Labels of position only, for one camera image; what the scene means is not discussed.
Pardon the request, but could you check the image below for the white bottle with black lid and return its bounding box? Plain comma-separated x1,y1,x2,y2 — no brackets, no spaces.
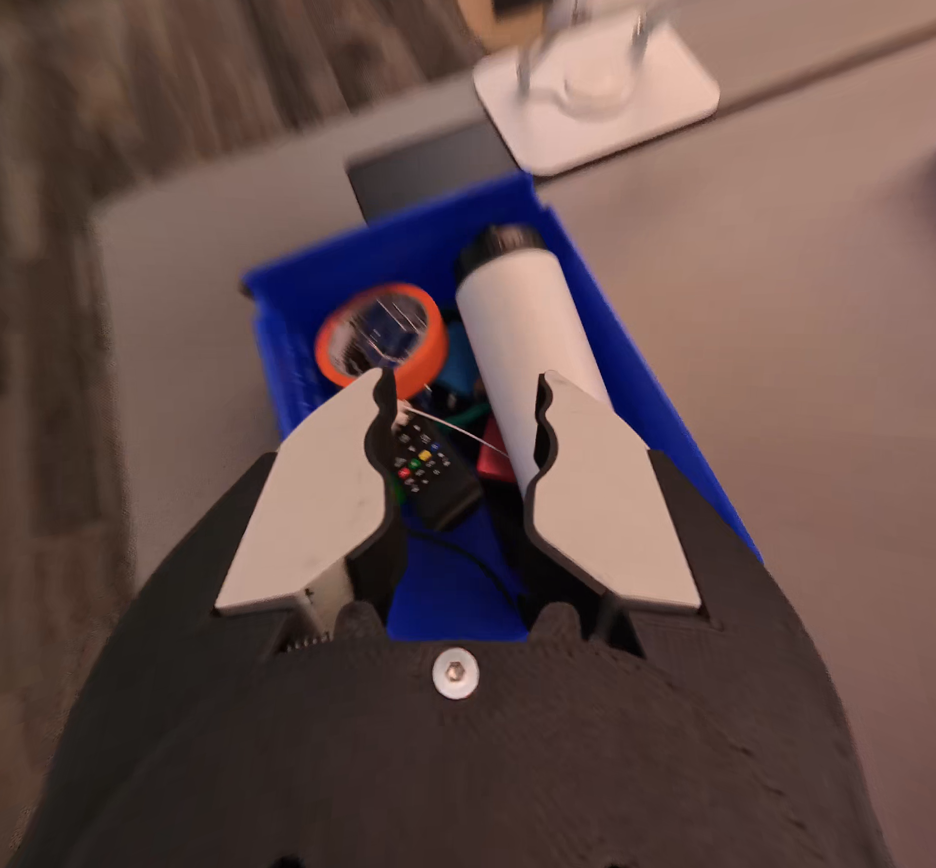
453,224,611,489

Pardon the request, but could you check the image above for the orange tape roll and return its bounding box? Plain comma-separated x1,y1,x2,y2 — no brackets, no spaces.
316,283,449,390

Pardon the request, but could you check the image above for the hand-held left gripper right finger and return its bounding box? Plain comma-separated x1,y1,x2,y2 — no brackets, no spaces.
523,371,703,638

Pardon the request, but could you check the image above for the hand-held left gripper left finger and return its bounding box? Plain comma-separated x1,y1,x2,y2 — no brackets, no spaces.
214,368,407,635

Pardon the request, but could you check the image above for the black cable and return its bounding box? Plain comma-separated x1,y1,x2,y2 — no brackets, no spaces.
406,528,524,606

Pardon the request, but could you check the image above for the black remote control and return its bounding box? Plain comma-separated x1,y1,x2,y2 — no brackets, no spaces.
388,418,484,533

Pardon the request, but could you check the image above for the red toy block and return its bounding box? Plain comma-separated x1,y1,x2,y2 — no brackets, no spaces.
475,418,516,481

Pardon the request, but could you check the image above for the black flat panel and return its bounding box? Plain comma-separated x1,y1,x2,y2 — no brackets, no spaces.
345,125,524,225

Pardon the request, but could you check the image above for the blue plastic bin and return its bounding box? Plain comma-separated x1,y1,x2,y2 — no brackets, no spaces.
241,172,761,642

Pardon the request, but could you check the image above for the teal plastic object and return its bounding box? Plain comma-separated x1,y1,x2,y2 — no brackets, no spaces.
439,323,480,394

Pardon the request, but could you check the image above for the white stand base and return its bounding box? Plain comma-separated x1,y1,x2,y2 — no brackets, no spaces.
474,12,721,178

